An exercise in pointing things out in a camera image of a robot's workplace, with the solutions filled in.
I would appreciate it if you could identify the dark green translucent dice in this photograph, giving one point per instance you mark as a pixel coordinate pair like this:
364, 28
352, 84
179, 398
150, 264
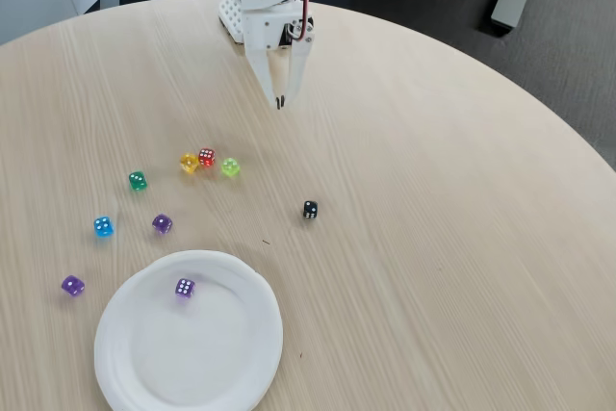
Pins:
138, 181

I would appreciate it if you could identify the white paper plate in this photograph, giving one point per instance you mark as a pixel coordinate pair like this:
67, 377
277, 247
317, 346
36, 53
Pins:
187, 334

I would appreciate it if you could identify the blue translucent dice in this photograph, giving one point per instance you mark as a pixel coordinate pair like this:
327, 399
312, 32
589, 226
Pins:
103, 226

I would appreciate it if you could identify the purple translucent dice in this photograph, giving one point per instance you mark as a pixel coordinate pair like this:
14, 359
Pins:
73, 286
162, 223
185, 288

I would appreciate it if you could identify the yellow translucent dice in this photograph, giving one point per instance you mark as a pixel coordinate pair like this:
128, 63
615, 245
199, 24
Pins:
189, 162

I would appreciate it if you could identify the light green translucent dice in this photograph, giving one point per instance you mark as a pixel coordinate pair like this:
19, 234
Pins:
231, 167

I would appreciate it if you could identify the red translucent dice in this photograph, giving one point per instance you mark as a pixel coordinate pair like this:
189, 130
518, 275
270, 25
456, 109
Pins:
207, 157

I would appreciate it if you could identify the black dice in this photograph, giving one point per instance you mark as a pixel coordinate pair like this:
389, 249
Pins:
310, 210

